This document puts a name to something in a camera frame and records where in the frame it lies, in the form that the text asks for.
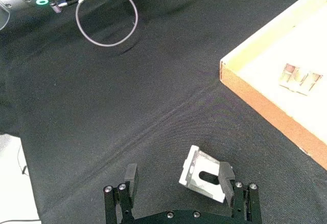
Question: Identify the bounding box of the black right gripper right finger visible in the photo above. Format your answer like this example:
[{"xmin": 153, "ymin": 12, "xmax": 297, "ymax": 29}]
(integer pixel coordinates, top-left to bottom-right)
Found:
[{"xmin": 218, "ymin": 161, "xmax": 263, "ymax": 224}]

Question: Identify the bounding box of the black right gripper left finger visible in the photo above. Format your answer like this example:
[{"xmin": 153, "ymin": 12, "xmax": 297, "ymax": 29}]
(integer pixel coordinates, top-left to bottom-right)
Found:
[{"xmin": 103, "ymin": 163, "xmax": 140, "ymax": 224}]

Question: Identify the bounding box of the small white plastic piece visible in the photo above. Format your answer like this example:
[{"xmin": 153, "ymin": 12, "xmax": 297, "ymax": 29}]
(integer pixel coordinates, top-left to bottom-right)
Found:
[{"xmin": 178, "ymin": 145, "xmax": 232, "ymax": 204}]

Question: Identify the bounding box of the black table cloth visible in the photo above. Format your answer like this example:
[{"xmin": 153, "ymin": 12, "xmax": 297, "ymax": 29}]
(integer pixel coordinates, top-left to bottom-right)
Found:
[{"xmin": 0, "ymin": 0, "xmax": 327, "ymax": 224}]

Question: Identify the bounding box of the small cream slotted plastic piece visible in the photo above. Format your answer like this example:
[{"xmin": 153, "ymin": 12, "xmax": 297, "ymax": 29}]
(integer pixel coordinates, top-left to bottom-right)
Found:
[{"xmin": 278, "ymin": 63, "xmax": 323, "ymax": 97}]

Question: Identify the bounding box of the shallow brown cardboard tray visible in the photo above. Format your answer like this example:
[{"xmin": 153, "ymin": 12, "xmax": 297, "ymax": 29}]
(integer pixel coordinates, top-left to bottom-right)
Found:
[{"xmin": 219, "ymin": 0, "xmax": 327, "ymax": 171}]

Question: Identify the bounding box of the thin dark looped cable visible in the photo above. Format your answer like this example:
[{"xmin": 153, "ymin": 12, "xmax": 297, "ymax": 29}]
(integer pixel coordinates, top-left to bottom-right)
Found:
[{"xmin": 49, "ymin": 0, "xmax": 139, "ymax": 48}]

